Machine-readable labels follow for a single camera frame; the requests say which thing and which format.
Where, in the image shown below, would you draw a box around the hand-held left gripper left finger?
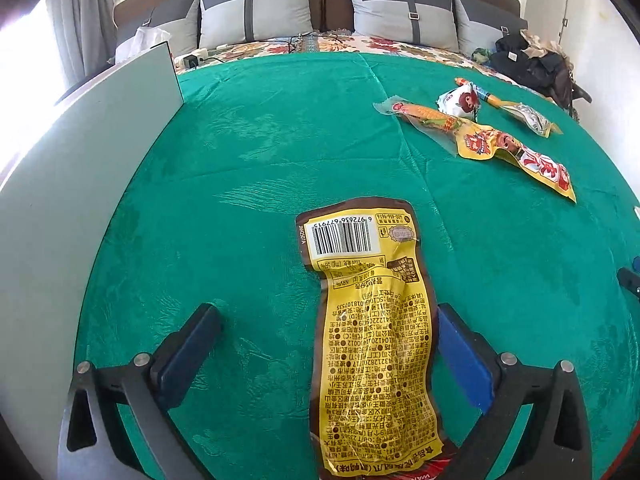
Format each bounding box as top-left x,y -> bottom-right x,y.
58,303 -> 224,480

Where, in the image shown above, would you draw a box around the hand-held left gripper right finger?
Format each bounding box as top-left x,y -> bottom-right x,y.
436,303 -> 593,480

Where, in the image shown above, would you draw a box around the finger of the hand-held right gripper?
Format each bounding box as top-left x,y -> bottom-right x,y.
616,266 -> 640,302

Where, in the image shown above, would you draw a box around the yellow brown chicken feet packet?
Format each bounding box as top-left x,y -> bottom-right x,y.
295,198 -> 447,480

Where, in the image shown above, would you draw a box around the long yellow red snack packet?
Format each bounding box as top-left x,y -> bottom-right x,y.
457,124 -> 577,205

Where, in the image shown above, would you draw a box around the white rectangular box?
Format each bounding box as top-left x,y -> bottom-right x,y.
0,41 -> 184,411

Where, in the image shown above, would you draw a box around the orange sausage stick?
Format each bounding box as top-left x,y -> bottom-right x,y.
454,77 -> 502,109

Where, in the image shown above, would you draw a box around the yellow corn snack packet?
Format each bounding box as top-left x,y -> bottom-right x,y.
372,95 -> 476,157

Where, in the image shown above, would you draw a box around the white red snack packet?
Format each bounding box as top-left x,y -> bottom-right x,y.
436,85 -> 482,122

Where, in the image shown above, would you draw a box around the green patterned blanket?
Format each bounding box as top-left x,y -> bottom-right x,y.
75,52 -> 640,480

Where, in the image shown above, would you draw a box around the brown handbag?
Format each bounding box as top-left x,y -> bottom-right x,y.
547,55 -> 593,121

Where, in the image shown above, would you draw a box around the beige patterned cloth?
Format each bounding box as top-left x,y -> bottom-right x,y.
520,29 -> 566,58

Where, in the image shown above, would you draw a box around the grey two-tone pillow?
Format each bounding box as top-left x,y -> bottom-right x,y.
116,0 -> 201,58
452,0 -> 528,56
199,0 -> 315,51
342,0 -> 460,52

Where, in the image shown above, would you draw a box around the white power strip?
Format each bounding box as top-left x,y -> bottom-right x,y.
175,49 -> 210,68

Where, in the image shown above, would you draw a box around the clear plastic bag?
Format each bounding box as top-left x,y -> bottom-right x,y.
116,27 -> 172,63

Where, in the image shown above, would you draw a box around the floral bed sheet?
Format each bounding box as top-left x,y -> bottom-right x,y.
172,35 -> 526,86

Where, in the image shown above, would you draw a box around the grey curtain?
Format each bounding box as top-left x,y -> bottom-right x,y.
45,0 -> 118,91

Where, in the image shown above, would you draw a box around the black hanging cable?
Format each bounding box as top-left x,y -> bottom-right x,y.
557,0 -> 573,46

